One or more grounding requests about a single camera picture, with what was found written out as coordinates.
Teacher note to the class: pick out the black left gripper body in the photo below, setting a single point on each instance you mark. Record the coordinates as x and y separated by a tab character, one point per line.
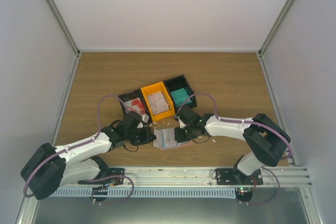
137	139

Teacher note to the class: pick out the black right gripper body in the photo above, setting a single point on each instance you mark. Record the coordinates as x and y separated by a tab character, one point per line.
186	136

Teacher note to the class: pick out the pink leather card holder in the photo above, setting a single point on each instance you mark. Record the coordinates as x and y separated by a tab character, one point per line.
189	143

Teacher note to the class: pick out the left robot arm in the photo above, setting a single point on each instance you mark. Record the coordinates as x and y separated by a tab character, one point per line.
52	167

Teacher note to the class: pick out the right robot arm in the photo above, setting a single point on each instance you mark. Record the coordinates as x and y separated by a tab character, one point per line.
268	143

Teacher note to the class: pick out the red circle card stack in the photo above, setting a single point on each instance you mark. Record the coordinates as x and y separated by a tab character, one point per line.
135	105

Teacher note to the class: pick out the black bin with red cards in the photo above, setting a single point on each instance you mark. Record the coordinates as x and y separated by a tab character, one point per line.
132	95

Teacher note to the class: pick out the white patterned card stack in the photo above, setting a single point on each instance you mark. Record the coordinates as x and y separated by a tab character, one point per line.
157	103

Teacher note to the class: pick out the teal card stack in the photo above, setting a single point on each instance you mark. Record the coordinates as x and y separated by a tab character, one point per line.
179	96

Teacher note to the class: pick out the black bin with teal cards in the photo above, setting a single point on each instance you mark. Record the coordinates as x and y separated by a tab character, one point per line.
175	83

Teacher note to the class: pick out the yellow plastic bin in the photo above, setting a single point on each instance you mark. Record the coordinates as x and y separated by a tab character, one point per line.
159	86

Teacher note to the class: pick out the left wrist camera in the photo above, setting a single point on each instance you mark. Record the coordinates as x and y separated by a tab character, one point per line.
146	119

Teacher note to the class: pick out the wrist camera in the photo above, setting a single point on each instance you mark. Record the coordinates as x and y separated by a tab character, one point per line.
182	121
146	119

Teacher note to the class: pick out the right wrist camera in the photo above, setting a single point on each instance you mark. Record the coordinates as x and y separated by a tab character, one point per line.
182	121

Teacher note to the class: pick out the slotted cable duct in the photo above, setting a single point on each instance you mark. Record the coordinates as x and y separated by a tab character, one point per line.
147	192

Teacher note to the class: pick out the aluminium mounting rail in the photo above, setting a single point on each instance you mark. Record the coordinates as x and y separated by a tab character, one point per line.
151	176

